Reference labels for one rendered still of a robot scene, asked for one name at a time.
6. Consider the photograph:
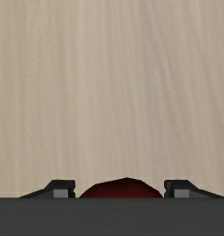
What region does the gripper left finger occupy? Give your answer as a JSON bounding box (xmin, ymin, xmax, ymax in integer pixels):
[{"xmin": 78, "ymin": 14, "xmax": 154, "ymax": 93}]
[{"xmin": 18, "ymin": 179, "xmax": 77, "ymax": 199}]

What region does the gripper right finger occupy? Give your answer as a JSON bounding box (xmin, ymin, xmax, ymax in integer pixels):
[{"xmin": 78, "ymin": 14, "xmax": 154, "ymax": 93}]
[{"xmin": 163, "ymin": 179, "xmax": 224, "ymax": 199}]

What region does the red tomato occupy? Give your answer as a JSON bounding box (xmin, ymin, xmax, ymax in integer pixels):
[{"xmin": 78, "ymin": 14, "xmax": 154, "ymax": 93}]
[{"xmin": 78, "ymin": 177, "xmax": 164, "ymax": 199}]

